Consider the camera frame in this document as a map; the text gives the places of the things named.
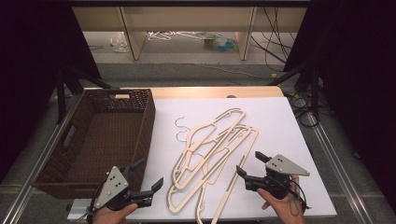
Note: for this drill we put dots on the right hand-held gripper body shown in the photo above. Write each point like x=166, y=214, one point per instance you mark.
x=280, y=168

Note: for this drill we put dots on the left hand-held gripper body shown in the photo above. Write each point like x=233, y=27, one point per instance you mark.
x=113, y=186

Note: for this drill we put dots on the cream wooden clothes hanger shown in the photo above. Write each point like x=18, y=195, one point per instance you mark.
x=224, y=202
x=170, y=200
x=230, y=112

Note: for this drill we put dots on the brown wicker basket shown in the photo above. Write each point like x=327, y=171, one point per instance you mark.
x=102, y=140

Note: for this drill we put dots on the person's left hand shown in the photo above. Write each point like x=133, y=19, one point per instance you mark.
x=109, y=217

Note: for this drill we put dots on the person's right hand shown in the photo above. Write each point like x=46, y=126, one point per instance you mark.
x=285, y=211

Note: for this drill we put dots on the white table mat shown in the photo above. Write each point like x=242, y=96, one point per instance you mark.
x=280, y=124

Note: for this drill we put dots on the dark round table grommet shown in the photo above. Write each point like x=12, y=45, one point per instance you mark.
x=231, y=96

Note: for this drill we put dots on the black metal stand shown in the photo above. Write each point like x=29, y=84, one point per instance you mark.
x=61, y=93
x=314, y=90

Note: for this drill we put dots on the black curtain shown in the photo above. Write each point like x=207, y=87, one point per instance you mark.
x=31, y=62
x=358, y=77

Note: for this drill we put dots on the colourful plastic pile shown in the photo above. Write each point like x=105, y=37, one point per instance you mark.
x=222, y=43

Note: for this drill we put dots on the clear plastic bag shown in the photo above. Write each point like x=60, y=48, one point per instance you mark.
x=119, y=42

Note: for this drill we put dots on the white hangers on floor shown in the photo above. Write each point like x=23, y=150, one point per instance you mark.
x=158, y=35

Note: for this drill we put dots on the beige wooden desk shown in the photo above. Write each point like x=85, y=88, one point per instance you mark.
x=186, y=18

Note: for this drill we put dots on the metal floor rail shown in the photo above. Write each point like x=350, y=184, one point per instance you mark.
x=336, y=168
x=37, y=161

